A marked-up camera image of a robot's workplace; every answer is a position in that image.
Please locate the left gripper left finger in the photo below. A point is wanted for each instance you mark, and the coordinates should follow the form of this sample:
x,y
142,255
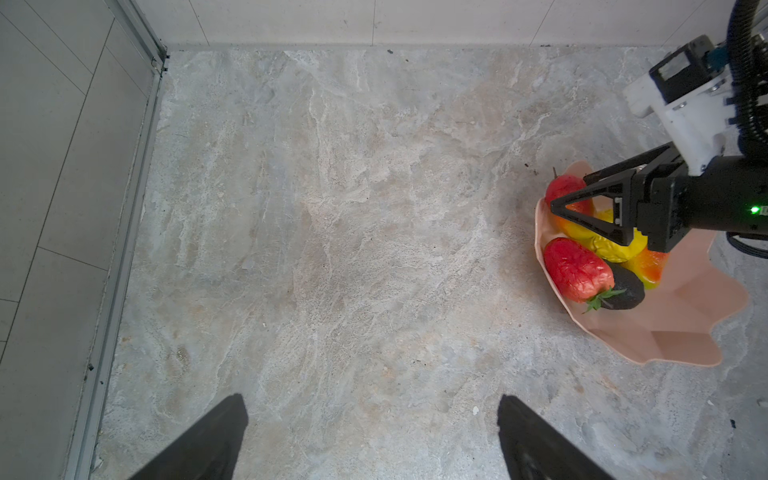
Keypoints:
x,y
209,449

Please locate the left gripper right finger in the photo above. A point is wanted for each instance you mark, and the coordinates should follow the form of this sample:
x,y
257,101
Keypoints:
x,y
533,449

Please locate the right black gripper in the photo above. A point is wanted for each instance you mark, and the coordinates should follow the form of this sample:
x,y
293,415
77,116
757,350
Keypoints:
x,y
729,197

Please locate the red-yellow mango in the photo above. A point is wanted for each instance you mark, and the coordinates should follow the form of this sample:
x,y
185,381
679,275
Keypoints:
x,y
648,266
559,187

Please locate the black fake avocado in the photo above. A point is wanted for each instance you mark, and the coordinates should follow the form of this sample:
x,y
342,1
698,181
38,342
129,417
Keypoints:
x,y
628,291

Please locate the red fake strawberry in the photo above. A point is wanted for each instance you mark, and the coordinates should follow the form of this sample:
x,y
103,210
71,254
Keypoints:
x,y
579,274

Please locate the pink fruit bowl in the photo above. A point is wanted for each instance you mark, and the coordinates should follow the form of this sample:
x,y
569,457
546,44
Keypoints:
x,y
675,320

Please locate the left corner metal profile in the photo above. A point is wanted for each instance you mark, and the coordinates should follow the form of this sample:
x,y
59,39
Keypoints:
x,y
122,103

